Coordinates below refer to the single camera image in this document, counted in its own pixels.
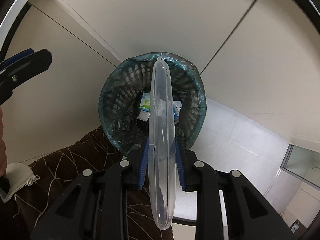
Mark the clear plastic long case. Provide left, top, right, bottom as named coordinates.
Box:
left=148, top=56, right=177, bottom=230

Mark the blue white milk carton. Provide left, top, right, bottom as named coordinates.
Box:
left=173, top=101, right=183, bottom=124

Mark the green cardboard box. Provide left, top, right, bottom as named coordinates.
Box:
left=138, top=93, right=150, bottom=121

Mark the trash bin with dark liner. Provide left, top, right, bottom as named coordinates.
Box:
left=99, top=52, right=207, bottom=155

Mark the person's left hand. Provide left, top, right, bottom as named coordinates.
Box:
left=0, top=108, right=8, bottom=177

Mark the dark patterned trouser leg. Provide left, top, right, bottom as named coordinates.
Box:
left=8, top=128, right=173, bottom=239

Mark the white slipper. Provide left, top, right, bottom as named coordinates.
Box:
left=1, top=163, right=40, bottom=203

